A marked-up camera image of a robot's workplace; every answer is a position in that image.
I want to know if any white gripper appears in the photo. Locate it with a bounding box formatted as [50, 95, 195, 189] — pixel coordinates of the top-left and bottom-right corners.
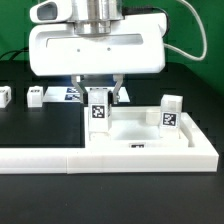
[29, 0, 167, 104]

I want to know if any white square table top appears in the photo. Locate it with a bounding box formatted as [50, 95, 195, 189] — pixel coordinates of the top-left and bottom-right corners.
[84, 106, 189, 150]

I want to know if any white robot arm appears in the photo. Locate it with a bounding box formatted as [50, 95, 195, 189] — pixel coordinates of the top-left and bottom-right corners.
[29, 0, 168, 104]

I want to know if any white marker sheet with tags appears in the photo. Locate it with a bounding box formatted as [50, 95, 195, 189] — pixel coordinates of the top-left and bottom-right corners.
[43, 86, 130, 103]

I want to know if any white L-shaped obstacle fence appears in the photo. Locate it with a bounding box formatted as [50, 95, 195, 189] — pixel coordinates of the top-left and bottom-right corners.
[0, 113, 219, 174]

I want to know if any black cable bundle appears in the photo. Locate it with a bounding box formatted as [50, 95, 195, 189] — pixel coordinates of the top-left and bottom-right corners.
[0, 46, 33, 62]

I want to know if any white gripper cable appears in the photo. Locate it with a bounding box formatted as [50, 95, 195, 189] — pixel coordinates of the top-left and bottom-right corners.
[163, 0, 208, 62]

